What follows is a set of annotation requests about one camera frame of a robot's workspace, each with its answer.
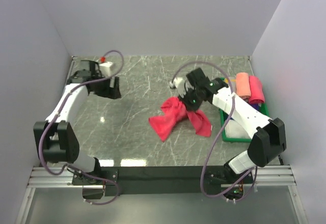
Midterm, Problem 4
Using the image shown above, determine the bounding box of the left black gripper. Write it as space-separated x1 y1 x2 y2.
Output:
92 72 122 99

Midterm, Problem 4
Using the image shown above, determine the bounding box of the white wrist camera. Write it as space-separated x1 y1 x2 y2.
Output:
99 57 114 77
169 77 191 98

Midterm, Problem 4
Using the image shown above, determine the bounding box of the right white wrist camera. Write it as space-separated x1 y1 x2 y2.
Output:
169 77 191 98

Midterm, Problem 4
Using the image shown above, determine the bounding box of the aluminium rail frame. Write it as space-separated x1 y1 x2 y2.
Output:
16 165 307 223

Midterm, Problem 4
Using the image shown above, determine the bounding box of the purple towel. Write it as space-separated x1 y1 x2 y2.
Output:
250 103 260 111

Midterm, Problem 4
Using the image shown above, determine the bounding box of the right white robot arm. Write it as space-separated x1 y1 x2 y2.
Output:
173 68 286 183

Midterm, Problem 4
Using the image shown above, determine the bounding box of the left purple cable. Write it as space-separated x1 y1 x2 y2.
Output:
38 50 125 206

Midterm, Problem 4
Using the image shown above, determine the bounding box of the orange rolled towel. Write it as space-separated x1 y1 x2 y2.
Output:
235 72 251 100

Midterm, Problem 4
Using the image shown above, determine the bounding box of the black base beam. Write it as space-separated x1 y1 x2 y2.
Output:
71 166 255 201

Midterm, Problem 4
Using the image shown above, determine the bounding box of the green plastic bin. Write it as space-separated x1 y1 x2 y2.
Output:
220 77 269 143

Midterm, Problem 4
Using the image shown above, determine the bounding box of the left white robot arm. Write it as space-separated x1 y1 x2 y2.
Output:
33 58 121 184

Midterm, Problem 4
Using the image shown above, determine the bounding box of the purple cable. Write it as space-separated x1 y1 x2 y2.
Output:
172 61 258 203
38 50 125 206

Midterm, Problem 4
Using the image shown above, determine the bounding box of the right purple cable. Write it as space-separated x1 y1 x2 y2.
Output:
172 61 258 203

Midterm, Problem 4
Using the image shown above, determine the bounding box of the red towel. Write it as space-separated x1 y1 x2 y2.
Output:
148 97 212 142

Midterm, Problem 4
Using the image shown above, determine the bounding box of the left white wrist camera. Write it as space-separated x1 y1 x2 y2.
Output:
99 57 114 77

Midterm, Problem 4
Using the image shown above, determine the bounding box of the pink rolled towel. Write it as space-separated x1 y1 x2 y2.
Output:
249 75 265 104

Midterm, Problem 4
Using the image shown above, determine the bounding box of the white rolled towel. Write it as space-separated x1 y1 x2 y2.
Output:
225 119 250 139

